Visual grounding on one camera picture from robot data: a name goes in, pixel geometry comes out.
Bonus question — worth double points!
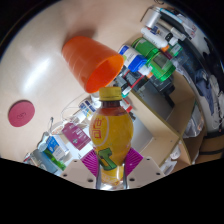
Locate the flat round red coaster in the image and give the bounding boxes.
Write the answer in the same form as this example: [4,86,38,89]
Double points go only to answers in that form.
[7,100,36,128]

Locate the blue-capped white bottle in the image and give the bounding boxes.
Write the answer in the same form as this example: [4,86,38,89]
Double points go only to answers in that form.
[118,44,148,73]

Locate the black bag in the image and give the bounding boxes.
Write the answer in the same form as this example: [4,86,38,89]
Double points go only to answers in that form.
[146,71,176,108]

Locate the light blue hairbrush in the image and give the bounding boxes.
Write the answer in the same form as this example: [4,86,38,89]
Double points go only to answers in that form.
[37,116,56,153]

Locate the green transparent plastic jar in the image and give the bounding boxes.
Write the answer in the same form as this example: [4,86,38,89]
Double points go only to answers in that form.
[131,37,160,60]
[146,49,177,82]

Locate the tall green tube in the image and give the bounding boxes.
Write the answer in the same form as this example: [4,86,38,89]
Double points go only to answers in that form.
[46,151,68,172]

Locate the yellow drink bottle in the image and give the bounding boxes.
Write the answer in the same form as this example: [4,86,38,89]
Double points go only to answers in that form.
[89,87,135,187]

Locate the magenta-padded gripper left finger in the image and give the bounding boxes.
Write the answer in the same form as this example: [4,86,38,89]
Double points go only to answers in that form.
[59,148,103,190]

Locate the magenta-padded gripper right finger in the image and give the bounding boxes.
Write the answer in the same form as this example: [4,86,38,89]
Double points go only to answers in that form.
[123,148,167,190]

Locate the orange-capped white bottle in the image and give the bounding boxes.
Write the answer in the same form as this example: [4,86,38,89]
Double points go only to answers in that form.
[140,27,169,51]

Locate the magenta snack pouch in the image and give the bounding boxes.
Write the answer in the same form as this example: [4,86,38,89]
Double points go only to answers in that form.
[62,122,92,151]

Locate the hanging clothes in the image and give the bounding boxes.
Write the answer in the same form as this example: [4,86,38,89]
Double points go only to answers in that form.
[186,33,224,134]

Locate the orange plastic cup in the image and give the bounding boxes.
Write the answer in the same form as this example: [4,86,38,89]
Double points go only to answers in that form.
[61,35,125,94]

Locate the white and blue box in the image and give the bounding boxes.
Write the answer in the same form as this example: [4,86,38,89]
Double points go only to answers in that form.
[44,134,71,163]

